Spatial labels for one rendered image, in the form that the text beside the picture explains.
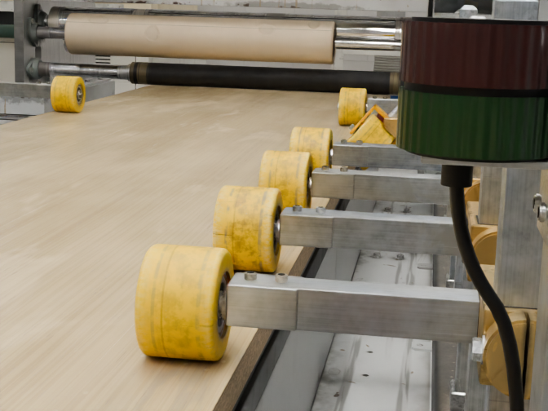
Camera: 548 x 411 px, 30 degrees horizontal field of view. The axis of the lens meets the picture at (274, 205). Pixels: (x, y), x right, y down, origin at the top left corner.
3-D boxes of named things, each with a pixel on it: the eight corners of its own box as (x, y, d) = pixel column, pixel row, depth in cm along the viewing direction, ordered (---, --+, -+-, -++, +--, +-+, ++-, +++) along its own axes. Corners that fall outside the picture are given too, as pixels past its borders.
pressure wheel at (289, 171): (312, 139, 121) (303, 183, 115) (314, 188, 126) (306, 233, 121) (262, 135, 122) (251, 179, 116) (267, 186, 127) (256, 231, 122)
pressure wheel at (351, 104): (364, 102, 212) (364, 134, 217) (367, 81, 218) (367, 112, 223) (335, 101, 213) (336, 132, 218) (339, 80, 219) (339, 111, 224)
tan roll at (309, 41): (514, 70, 297) (517, 27, 295) (517, 72, 285) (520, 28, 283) (43, 51, 318) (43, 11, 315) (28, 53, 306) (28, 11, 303)
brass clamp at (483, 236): (522, 255, 98) (526, 203, 98) (535, 293, 85) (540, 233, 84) (457, 250, 99) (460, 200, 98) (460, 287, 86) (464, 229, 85)
